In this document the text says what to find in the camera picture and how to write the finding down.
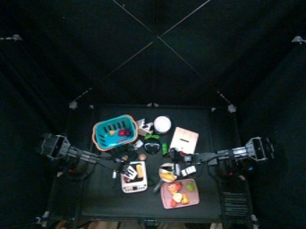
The white rectangular tray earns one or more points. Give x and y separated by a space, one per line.
135 186

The red toy salmon slice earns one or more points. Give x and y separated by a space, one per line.
127 179

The green toy vegetable piece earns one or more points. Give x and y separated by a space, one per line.
190 187

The white cube box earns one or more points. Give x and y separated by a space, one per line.
144 126

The white round bowl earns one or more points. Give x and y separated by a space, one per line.
162 124

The small white toy piece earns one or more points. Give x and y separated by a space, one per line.
138 144

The red toy strawberry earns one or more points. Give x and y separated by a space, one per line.
174 188

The white printed label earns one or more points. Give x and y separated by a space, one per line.
234 203

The purple toy food piece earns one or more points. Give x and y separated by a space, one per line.
128 133

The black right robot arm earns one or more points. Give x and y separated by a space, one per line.
235 153

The brown toy eggshell half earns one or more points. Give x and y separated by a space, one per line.
142 156
124 157

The green toy cucumber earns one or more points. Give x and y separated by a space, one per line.
164 149

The metal frame clamp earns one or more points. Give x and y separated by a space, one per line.
72 104
231 108
298 40
15 38

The yellow toy food piece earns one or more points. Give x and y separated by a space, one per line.
112 132

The orange toy bread piece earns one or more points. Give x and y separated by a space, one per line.
167 176

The orange toy food slice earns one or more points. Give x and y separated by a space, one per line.
184 199

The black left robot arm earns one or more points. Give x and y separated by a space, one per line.
75 152

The green toy leaf piece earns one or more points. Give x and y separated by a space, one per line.
152 136

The red toy food piece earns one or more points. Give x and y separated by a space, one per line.
122 132

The teal basket with orange rim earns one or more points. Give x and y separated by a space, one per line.
104 140

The white yellow toy egg slice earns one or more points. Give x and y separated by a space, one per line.
176 197

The small red toy fruit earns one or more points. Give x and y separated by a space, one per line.
172 203

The pink square plate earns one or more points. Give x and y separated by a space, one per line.
192 198

